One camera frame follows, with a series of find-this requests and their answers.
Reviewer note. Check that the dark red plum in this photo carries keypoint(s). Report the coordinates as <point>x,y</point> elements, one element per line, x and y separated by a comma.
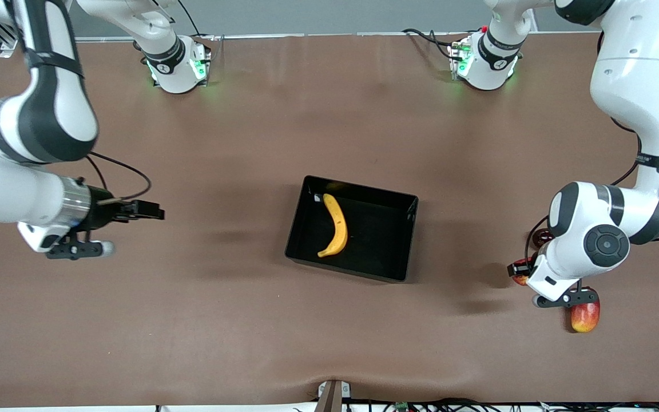
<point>544,236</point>

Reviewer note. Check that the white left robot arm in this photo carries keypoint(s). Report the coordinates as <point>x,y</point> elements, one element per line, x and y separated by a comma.
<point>638,86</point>

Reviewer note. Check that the black plastic box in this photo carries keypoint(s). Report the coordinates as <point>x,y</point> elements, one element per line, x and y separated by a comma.
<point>375,252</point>

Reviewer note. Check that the red yellow mango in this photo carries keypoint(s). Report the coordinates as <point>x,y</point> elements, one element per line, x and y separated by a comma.
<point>586,320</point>

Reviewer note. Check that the grey camera stand bracket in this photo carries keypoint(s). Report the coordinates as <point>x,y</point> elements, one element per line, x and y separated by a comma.
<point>332,395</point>

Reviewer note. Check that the brown table cover mat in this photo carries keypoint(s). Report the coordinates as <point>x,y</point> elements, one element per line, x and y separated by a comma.
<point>249,343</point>

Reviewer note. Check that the yellow banana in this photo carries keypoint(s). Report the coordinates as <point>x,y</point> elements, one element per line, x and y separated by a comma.
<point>338,223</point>

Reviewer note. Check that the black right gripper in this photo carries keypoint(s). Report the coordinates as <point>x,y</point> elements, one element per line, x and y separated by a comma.
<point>102,209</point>

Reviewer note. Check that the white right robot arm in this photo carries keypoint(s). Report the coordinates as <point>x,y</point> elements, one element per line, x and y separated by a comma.
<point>49,114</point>

